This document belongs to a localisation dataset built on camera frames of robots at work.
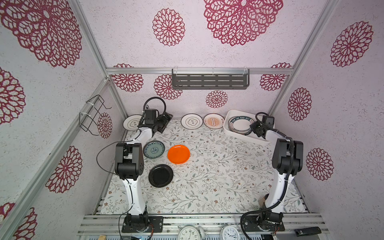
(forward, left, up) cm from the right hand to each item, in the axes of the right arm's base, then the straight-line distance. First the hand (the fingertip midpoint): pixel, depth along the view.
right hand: (253, 121), depth 105 cm
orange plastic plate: (-22, +51, -11) cm, 57 cm away
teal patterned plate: (-19, +69, -9) cm, 72 cm away
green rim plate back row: (+3, +6, -7) cm, 10 cm away
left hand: (-6, +57, +5) cm, 58 cm away
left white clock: (-67, +42, -6) cm, 79 cm away
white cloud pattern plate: (+9, +44, -10) cm, 46 cm away
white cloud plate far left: (+6, +92, -8) cm, 93 cm away
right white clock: (-66, +23, -7) cm, 70 cm away
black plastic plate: (-39, +61, -8) cm, 72 cm away
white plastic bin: (+13, +13, -4) cm, 19 cm away
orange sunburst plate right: (+10, +26, -10) cm, 30 cm away
